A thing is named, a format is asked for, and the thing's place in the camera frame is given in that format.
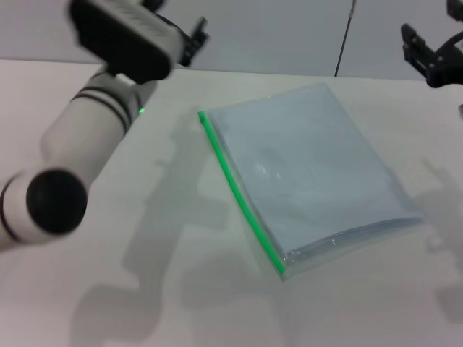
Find transparent green-zip document bag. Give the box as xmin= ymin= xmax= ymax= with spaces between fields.
xmin=197 ymin=82 xmax=425 ymax=283

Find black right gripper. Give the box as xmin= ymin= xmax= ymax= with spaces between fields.
xmin=399 ymin=0 xmax=463 ymax=90

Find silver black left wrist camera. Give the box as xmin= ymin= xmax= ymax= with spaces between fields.
xmin=67 ymin=0 xmax=182 ymax=85

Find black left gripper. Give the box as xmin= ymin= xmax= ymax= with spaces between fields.
xmin=143 ymin=0 xmax=211 ymax=69

